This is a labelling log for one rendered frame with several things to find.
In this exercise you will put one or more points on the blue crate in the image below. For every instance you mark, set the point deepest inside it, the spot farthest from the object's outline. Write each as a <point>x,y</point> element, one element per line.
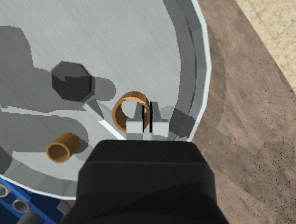
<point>49,209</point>

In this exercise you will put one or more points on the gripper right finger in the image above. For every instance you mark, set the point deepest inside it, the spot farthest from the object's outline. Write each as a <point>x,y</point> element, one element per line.
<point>158,127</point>

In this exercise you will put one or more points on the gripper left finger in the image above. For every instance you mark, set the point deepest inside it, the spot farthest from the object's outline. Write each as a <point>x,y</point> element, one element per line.
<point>135,126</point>

